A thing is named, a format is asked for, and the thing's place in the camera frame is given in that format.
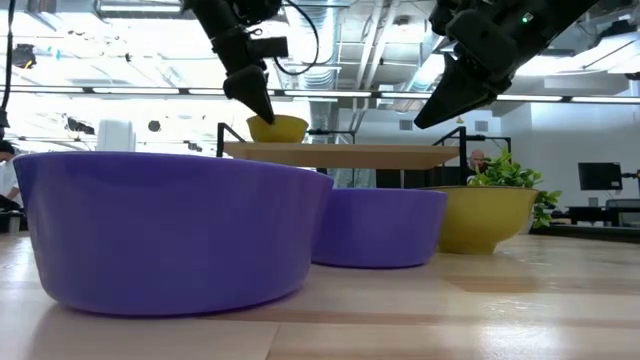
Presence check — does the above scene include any wooden shelf board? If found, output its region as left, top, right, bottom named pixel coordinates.
left=222, top=141, right=462, bottom=171

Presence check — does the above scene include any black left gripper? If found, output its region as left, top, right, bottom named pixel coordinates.
left=210, top=25, right=276, bottom=125

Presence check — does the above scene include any black desk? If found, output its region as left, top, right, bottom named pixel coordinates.
left=567, top=198, right=640, bottom=227

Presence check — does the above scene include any yellow ceramic bowl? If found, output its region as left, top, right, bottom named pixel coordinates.
left=418, top=185, right=540, bottom=256
left=246, top=114, right=310, bottom=145

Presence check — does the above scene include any black hanging cable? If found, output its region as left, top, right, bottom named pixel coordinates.
left=0, top=0, right=17, bottom=129

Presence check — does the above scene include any black low platform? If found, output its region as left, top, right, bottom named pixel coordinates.
left=530, top=223, right=640, bottom=245

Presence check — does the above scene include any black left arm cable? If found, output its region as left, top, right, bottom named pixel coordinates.
left=272, top=0, right=321, bottom=77

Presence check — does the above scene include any black ceiling spot lamp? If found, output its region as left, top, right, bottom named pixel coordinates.
left=11, top=43, right=38, bottom=70

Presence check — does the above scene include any purple plastic bowl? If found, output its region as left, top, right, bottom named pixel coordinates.
left=310, top=187, right=449, bottom=270
left=12, top=151, right=335, bottom=317

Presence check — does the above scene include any black computer monitor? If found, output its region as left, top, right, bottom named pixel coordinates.
left=578, top=162, right=624, bottom=192

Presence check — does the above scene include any black background railing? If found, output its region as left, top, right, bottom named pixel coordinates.
left=305, top=128, right=357, bottom=146

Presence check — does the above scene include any green leafy plant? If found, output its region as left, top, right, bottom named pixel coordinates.
left=467, top=147, right=563, bottom=230

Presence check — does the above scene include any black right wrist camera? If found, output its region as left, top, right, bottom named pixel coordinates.
left=429, top=0, right=456, bottom=37

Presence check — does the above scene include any grey bin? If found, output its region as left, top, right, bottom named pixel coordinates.
left=0, top=209, right=24, bottom=234

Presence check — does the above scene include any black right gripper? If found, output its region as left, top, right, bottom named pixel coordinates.
left=413, top=9, right=532, bottom=130

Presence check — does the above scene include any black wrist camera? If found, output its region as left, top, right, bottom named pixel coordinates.
left=247, top=35, right=290, bottom=59
left=429, top=0, right=456, bottom=37

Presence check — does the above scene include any silver spiral ventilation duct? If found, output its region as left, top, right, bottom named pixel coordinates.
left=287, top=0, right=351, bottom=144

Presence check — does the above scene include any black metal shelf bracket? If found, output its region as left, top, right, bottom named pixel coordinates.
left=432, top=125, right=512, bottom=189
left=216, top=122, right=247, bottom=159

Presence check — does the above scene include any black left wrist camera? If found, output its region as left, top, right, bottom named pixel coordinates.
left=247, top=35, right=290, bottom=59

